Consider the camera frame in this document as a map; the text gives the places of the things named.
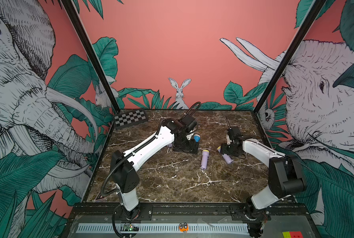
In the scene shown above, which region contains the white slotted cable duct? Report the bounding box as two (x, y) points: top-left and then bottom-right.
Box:
(76, 223), (249, 235)

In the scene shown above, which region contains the blue flashlight white head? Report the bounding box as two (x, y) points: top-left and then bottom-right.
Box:
(193, 134), (201, 142)

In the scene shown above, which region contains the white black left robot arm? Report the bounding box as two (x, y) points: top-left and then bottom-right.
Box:
(100, 114), (199, 212)

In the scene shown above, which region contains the red yellow sticker block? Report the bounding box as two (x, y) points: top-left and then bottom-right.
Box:
(282, 231), (304, 238)

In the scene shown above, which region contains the black corner frame post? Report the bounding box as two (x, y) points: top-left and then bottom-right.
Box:
(253, 0), (326, 114)
(61, 0), (121, 114)

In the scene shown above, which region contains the black right corner frame post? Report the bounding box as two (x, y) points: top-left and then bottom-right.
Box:
(253, 0), (326, 114)

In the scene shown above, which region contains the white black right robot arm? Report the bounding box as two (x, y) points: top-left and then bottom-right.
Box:
(220, 127), (307, 210)

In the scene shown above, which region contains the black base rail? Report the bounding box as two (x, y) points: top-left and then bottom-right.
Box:
(71, 202), (267, 224)

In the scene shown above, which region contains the green circuit board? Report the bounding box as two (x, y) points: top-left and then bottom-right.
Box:
(122, 223), (139, 232)

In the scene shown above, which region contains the black left corner frame post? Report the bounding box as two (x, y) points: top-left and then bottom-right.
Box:
(61, 0), (121, 114)

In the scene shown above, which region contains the orange round clip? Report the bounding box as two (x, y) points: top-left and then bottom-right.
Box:
(178, 223), (189, 233)

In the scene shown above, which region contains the red triangle warning sticker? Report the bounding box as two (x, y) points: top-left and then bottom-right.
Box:
(94, 194), (106, 202)

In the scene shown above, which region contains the black white checkerboard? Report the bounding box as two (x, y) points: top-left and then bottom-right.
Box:
(114, 109), (148, 130)

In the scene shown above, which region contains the black corrugated left cable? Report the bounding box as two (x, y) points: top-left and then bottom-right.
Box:
(100, 136), (157, 197)

